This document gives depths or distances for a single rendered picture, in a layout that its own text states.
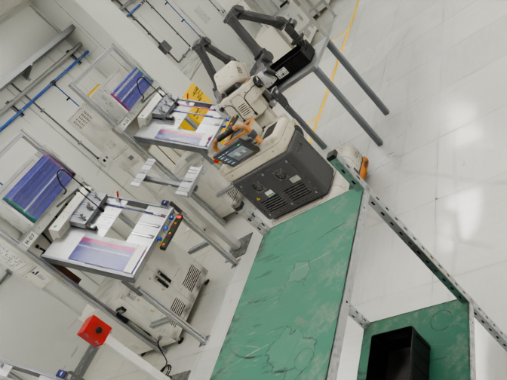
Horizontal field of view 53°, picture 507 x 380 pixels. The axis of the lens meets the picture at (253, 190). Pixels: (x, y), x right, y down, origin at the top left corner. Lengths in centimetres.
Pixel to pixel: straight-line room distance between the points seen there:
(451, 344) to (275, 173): 172
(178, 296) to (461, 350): 268
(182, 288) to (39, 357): 172
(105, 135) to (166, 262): 142
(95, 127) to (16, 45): 207
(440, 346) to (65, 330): 415
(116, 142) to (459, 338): 370
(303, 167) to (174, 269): 155
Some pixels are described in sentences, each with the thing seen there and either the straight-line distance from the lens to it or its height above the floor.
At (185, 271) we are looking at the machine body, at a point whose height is 25.
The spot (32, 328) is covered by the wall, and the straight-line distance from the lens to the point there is 532.
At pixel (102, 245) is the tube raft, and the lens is 379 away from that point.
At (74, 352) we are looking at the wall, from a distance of 545.
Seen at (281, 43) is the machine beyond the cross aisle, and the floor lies 33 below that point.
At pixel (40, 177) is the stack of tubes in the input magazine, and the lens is 403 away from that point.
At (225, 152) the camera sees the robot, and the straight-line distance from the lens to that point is 311.
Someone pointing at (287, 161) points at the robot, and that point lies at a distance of 310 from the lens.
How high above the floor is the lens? 169
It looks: 20 degrees down
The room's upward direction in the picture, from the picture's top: 46 degrees counter-clockwise
